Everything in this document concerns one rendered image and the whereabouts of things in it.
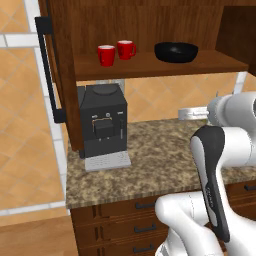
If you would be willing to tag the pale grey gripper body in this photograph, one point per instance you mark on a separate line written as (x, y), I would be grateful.
(191, 113)

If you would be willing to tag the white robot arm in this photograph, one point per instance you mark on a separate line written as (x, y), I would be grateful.
(186, 220)

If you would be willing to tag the dark brown cabinet door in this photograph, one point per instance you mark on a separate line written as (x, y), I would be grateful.
(238, 31)

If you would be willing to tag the brown wooden cabinet door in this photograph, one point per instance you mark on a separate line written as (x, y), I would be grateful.
(66, 66)

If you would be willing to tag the black bowl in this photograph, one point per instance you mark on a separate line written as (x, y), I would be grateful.
(176, 52)

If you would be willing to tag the black coffee machine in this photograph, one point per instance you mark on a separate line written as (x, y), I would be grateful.
(105, 126)

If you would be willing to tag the brown wooden drawer front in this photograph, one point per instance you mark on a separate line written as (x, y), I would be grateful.
(113, 248)
(245, 210)
(113, 230)
(238, 190)
(113, 208)

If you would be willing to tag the red mug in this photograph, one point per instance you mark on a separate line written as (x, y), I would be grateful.
(106, 55)
(126, 50)

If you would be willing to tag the brown wooden wall cabinet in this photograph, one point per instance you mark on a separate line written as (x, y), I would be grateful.
(150, 23)

